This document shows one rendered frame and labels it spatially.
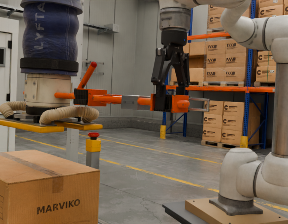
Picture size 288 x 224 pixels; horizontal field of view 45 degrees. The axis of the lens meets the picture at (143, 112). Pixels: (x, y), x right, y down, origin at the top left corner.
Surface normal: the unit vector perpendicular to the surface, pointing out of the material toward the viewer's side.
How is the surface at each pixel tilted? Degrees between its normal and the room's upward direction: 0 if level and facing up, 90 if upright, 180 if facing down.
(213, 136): 92
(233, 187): 94
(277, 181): 96
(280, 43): 106
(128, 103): 90
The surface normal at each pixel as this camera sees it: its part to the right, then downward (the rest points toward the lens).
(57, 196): 0.69, 0.07
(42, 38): 0.05, -0.24
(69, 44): 0.85, -0.10
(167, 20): -0.65, 0.01
